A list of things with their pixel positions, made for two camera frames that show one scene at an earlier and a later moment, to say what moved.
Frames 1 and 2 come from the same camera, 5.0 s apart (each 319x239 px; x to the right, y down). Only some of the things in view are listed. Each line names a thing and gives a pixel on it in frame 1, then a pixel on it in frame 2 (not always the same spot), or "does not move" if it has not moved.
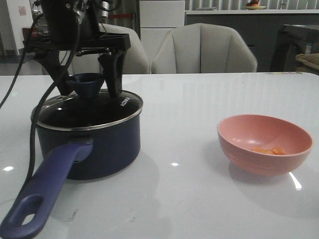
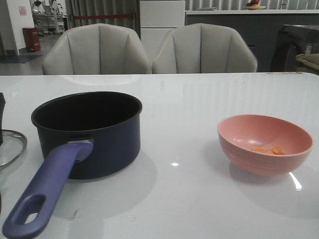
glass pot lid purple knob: [86, 84] -> [14, 145]
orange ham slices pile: [276, 150] does not move
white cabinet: [157, 18] does not move
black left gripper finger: [111, 64] -> [2, 102]
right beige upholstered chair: [202, 48] does not move
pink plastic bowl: [263, 145] does not move
